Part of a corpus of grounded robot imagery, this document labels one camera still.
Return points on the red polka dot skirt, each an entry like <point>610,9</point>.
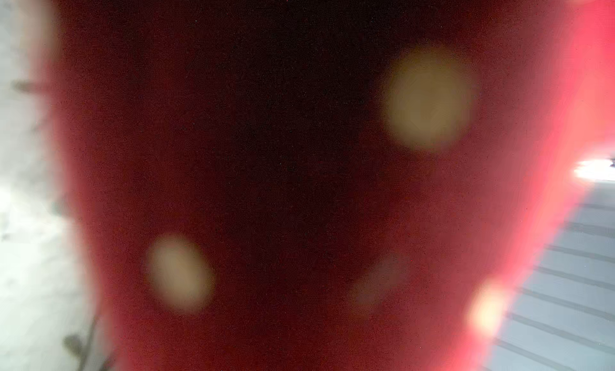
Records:
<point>321,184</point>

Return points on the floral table mat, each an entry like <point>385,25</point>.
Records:
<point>48,320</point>

